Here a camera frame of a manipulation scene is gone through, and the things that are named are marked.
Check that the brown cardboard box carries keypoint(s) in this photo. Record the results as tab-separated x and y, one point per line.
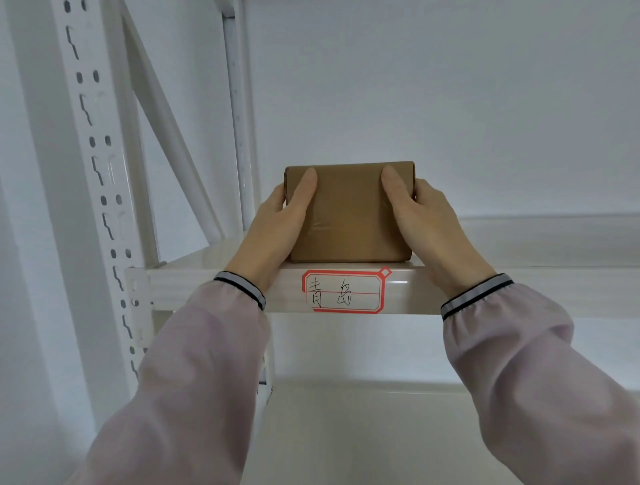
350	215

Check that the person's right hand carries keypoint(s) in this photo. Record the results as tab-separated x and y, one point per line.
432	235

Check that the white metal shelving rack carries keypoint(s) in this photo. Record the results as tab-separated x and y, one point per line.
200	280

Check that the person's right forearm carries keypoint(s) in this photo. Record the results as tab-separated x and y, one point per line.
535	389

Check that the person's left thumb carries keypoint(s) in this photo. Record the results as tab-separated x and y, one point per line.
304	192

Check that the red bordered white label sticker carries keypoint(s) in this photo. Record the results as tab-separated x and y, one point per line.
345	292

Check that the person's right thumb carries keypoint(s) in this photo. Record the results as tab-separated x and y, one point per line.
396	192

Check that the person's left forearm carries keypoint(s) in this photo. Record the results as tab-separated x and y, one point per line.
175	384

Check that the person's left hand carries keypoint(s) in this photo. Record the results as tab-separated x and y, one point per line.
267	235

